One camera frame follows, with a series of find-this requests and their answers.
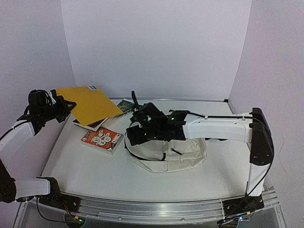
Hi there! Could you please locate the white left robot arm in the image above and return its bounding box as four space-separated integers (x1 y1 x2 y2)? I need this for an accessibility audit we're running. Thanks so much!
0 89 76 207

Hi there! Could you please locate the yellow hardcover book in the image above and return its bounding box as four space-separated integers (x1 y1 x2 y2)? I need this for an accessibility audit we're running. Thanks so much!
56 85 123 126

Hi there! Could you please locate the beige canvas student bag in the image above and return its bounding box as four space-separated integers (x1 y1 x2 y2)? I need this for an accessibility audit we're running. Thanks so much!
124 137 207 173

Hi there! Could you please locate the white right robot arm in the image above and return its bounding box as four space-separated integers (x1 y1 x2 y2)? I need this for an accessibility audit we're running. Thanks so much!
124 94 274 215

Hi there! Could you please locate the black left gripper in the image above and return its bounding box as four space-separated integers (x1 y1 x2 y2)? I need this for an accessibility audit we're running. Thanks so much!
40 95 76 123

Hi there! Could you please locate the dark Three Days book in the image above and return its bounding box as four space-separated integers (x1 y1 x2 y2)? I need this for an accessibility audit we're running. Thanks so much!
72 99 134 131

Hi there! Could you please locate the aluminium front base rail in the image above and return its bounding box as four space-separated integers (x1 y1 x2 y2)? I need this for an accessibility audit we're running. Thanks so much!
64 187 284 225

